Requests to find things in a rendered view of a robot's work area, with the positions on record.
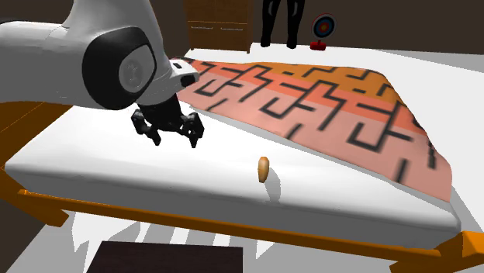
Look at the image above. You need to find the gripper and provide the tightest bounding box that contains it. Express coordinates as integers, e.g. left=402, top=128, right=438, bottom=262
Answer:
left=130, top=93, right=206, bottom=149

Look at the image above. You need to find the small orange oval object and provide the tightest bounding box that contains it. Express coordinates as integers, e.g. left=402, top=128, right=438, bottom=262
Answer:
left=258, top=156, right=270, bottom=184

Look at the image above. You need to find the brown wooden dresser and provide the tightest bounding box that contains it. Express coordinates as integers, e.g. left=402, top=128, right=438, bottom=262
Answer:
left=183, top=0, right=254, bottom=54

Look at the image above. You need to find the dark brown rug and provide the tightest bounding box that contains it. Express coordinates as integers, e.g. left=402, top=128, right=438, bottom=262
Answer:
left=85, top=240, right=244, bottom=273

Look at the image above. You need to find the orange pink patterned blanket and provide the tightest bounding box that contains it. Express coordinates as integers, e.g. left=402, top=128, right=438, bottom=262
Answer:
left=171, top=57, right=454, bottom=203

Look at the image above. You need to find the target board on red base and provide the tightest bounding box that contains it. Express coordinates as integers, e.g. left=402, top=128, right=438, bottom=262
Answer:
left=309, top=13, right=337, bottom=52

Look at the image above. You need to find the white bed with orange frame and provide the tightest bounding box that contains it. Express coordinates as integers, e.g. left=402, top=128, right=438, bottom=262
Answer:
left=0, top=42, right=484, bottom=273

